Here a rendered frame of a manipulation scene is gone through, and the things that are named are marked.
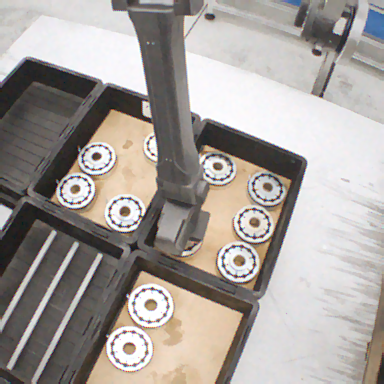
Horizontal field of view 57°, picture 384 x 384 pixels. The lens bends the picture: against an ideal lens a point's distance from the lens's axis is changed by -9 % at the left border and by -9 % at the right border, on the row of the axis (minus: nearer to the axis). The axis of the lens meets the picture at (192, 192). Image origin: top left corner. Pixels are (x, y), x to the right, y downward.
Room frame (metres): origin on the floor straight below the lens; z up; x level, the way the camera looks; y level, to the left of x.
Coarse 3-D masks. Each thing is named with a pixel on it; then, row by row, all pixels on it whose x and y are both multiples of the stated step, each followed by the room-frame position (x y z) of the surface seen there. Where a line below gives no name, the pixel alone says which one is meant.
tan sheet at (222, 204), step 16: (240, 160) 0.61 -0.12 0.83; (240, 176) 0.56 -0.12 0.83; (208, 192) 0.49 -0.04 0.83; (224, 192) 0.50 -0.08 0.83; (240, 192) 0.51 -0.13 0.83; (208, 208) 0.45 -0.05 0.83; (224, 208) 0.46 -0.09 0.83; (240, 208) 0.46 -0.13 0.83; (208, 224) 0.40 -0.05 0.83; (224, 224) 0.41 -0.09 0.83; (208, 240) 0.36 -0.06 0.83; (224, 240) 0.37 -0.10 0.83; (192, 256) 0.31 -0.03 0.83; (208, 256) 0.32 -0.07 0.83
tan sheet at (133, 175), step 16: (112, 112) 0.70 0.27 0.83; (112, 128) 0.65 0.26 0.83; (128, 128) 0.65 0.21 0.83; (144, 128) 0.66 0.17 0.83; (112, 144) 0.59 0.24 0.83; (128, 144) 0.60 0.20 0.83; (96, 160) 0.53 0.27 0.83; (128, 160) 0.55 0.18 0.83; (144, 160) 0.56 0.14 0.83; (112, 176) 0.49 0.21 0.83; (128, 176) 0.50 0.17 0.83; (144, 176) 0.51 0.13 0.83; (112, 192) 0.44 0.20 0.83; (128, 192) 0.45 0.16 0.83; (144, 192) 0.46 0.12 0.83; (96, 208) 0.39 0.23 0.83
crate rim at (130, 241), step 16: (96, 96) 0.67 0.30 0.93; (144, 96) 0.70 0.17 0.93; (192, 112) 0.67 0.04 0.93; (192, 128) 0.61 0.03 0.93; (64, 144) 0.51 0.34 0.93; (48, 160) 0.45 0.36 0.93; (32, 192) 0.36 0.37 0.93; (64, 208) 0.33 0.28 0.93; (96, 224) 0.31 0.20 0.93; (144, 224) 0.33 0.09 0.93; (128, 240) 0.29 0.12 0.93
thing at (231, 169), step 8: (216, 152) 0.60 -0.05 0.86; (200, 160) 0.57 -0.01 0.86; (208, 160) 0.57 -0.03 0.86; (224, 160) 0.58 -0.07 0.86; (232, 160) 0.59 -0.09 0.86; (232, 168) 0.56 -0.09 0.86; (208, 176) 0.52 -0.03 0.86; (216, 176) 0.53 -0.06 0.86; (224, 176) 0.53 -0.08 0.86; (232, 176) 0.54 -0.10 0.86; (216, 184) 0.51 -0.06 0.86
